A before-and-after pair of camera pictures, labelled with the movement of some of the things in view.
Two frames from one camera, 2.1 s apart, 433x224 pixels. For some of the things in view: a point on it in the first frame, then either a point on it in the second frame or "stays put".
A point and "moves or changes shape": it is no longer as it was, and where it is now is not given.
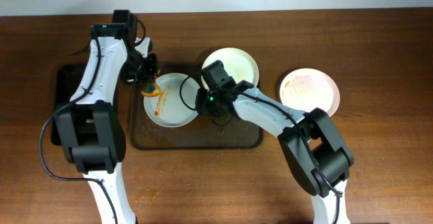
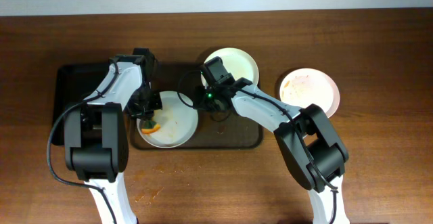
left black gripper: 149,70 -> 145,105
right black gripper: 212,109 stays put
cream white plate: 237,63 stays put
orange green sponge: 151,89 moves or changes shape
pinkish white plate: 307,89 stays put
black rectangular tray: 68,78 stays put
